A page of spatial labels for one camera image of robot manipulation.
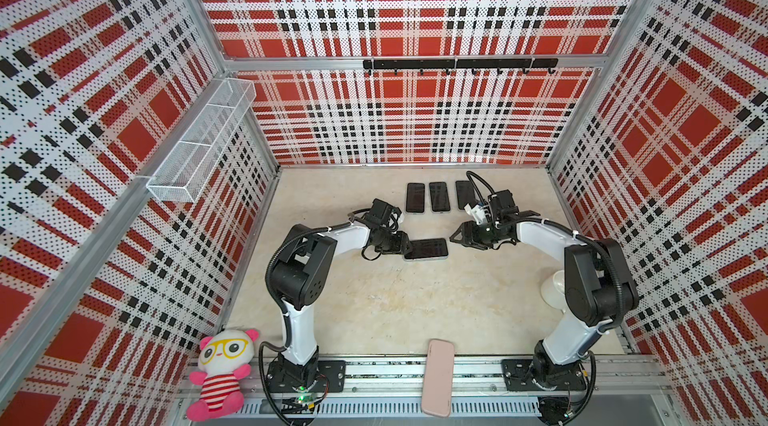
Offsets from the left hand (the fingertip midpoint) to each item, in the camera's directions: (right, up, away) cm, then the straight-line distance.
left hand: (405, 251), depth 95 cm
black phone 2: (+4, +18, +16) cm, 24 cm away
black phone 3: (+13, +18, +19) cm, 29 cm away
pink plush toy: (-44, -21, -25) cm, 55 cm away
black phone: (+7, +1, 0) cm, 7 cm away
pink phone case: (+8, -26, -23) cm, 36 cm away
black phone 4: (+23, +19, +15) cm, 33 cm away
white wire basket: (-70, +27, -2) cm, 75 cm away
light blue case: (+6, -3, 0) cm, 7 cm away
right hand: (+16, +4, -5) cm, 17 cm away
